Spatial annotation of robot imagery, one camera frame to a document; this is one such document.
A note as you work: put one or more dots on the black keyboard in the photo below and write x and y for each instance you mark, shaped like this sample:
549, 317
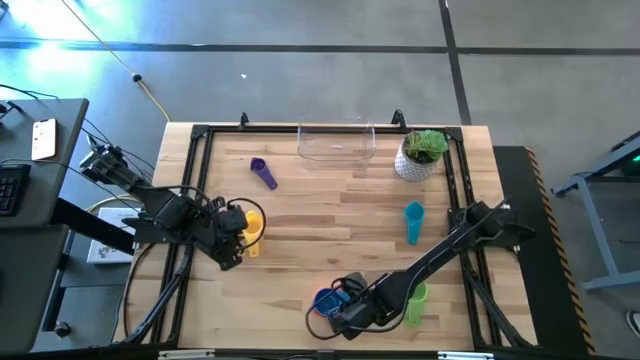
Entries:
12, 190

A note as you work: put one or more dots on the white printed booklet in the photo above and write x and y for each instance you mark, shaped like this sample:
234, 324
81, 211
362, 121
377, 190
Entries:
107, 250

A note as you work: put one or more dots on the silver table bracket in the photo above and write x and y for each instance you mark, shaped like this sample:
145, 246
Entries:
465, 355
185, 354

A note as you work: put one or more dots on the black frame bracket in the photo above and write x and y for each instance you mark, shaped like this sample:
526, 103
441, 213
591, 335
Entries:
398, 119
243, 120

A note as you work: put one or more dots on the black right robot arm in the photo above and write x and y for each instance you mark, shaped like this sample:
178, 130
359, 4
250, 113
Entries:
440, 250

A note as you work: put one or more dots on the purple measuring cup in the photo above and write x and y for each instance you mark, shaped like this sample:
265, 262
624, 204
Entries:
261, 170

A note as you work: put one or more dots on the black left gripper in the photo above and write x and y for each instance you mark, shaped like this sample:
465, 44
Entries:
227, 230

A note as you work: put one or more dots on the clear plastic basket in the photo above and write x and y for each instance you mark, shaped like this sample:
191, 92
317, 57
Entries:
335, 155

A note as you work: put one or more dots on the succulent in white geometric pot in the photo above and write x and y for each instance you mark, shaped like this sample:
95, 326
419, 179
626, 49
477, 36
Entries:
422, 150

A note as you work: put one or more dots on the black aluminium table frame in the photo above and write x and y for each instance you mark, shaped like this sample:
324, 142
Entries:
225, 129

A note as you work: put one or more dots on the black desk leg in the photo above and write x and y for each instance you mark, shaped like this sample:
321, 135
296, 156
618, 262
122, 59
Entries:
85, 225

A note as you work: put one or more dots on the black caster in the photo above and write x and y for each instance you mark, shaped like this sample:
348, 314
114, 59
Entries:
62, 329

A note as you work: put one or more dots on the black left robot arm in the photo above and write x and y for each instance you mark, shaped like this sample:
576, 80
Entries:
160, 205

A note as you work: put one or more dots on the turquoise measuring cup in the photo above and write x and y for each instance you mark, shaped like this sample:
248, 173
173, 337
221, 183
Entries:
413, 220

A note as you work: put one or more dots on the white smartphone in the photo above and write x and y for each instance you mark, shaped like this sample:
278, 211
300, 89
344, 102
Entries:
44, 139

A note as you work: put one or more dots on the black device with green light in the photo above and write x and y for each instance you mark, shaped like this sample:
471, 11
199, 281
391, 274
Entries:
632, 167

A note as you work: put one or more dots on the grey desk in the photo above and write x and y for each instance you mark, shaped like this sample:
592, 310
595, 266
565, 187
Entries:
65, 150

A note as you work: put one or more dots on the blue measuring cup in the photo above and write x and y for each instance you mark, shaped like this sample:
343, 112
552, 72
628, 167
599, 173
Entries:
325, 300

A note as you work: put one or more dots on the grey desk leg frame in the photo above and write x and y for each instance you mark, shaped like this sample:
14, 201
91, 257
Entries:
597, 235

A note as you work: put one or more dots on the black hazard-striped floor mat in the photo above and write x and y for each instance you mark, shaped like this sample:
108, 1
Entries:
535, 300

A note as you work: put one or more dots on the green measuring cup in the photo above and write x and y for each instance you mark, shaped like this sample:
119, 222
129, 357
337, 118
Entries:
416, 305

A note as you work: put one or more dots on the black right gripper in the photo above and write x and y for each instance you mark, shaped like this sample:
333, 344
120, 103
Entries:
362, 317

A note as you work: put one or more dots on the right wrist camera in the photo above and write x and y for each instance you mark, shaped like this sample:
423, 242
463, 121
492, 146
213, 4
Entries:
356, 284

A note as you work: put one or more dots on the yellow measuring cup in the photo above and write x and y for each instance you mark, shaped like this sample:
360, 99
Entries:
254, 227

